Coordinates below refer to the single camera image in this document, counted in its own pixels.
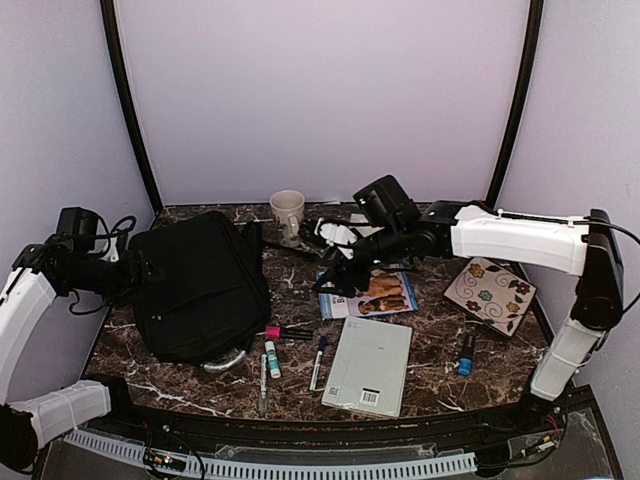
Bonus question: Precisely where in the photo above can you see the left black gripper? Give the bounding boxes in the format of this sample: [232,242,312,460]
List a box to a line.
[65,250,166,310]

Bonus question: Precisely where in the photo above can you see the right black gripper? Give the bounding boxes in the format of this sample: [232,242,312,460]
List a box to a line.
[313,221,408,297]

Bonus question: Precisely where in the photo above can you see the dog picture book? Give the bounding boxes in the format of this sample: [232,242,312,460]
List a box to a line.
[319,264,418,320]

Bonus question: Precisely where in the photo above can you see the black student backpack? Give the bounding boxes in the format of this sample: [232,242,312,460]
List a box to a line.
[129,211,271,371]

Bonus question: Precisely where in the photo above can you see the grey notebook with barcode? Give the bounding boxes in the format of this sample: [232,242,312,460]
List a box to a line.
[322,316,413,418]

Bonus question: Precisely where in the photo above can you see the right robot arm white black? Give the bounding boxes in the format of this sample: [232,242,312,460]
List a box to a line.
[313,195,627,434]

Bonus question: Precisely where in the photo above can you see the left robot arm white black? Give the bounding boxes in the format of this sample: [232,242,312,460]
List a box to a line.
[1,236,157,472]

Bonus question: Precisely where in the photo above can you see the clear bag with sandwich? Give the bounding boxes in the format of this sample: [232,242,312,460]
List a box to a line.
[349,213,369,226]

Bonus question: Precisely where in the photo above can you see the blue cap white marker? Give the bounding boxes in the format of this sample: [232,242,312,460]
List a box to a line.
[309,336,328,395]

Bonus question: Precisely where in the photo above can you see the pink cap black marker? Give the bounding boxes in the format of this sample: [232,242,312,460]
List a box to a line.
[265,326,313,341]

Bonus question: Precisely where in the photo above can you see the cream ceramic mug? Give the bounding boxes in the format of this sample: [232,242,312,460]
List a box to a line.
[269,190,305,248]

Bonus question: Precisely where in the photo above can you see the white clear pen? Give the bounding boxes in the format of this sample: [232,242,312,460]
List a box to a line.
[259,354,268,413]

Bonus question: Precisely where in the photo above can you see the white glue stick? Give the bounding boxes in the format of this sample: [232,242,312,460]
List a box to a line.
[265,340,281,379]

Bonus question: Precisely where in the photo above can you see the blue cap black marker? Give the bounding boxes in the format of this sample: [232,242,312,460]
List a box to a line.
[458,334,476,376]

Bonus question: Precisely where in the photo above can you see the floral square plate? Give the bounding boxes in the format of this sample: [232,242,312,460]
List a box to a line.
[443,257,537,338]

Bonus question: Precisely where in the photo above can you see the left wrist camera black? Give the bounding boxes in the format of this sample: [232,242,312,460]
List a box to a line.
[55,207,100,253]

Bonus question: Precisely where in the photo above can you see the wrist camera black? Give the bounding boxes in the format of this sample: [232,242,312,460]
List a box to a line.
[55,207,100,253]
[353,175,421,230]

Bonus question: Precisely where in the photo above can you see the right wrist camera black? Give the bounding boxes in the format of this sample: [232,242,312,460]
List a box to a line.
[353,175,421,230]

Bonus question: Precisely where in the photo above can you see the white cable duct strip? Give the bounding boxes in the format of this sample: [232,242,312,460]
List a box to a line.
[63,430,477,479]

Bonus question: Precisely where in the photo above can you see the black front rail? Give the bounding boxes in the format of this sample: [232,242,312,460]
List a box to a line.
[89,387,596,456]

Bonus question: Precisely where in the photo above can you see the left black frame post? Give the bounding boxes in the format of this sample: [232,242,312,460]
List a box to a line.
[99,0,164,215]

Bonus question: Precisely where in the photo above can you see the black frame post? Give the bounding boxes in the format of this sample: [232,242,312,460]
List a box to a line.
[99,0,164,215]
[485,0,544,207]

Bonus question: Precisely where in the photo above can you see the right black frame post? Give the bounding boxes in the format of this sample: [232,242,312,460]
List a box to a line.
[485,0,544,207]

